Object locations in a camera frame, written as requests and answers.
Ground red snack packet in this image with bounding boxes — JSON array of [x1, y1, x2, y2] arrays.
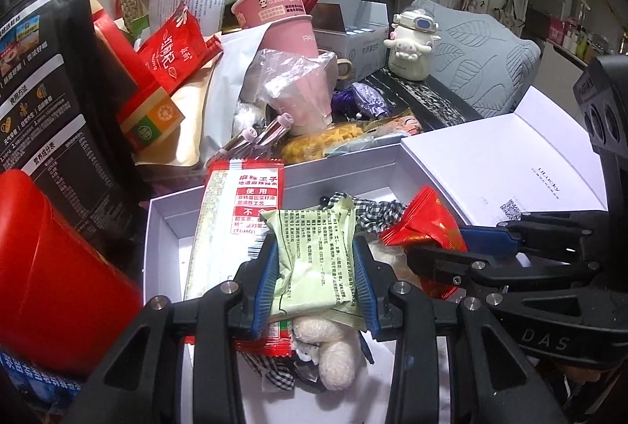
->
[[375, 186, 467, 301]]

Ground checkered cloth plush doll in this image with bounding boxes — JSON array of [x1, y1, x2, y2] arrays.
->
[[236, 192, 390, 392]]

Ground green tea sachet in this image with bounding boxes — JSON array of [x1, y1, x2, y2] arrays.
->
[[261, 197, 365, 331]]

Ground red white long sachet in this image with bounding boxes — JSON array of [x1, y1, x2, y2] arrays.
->
[[182, 158, 296, 358]]

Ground blue effervescent tablet tube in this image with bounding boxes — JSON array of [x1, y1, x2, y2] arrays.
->
[[1, 349, 81, 413]]

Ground red cylindrical canister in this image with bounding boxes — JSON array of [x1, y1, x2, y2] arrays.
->
[[1, 170, 142, 377]]

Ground white open gift box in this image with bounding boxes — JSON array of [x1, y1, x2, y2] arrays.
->
[[142, 86, 610, 424]]

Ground light blue cushioned chair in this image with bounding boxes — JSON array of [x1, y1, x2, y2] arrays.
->
[[411, 0, 541, 118]]

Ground white pig figurine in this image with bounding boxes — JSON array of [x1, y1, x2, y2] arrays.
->
[[383, 8, 441, 82]]

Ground black coffee bag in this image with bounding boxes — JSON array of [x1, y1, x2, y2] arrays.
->
[[1, 0, 144, 265]]

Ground white small cardboard box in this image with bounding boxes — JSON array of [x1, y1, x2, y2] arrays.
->
[[311, 0, 390, 82]]

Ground red tea packet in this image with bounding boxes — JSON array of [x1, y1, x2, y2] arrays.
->
[[137, 2, 223, 95]]

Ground pink paper cups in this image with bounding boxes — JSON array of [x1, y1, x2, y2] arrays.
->
[[230, 0, 340, 136]]

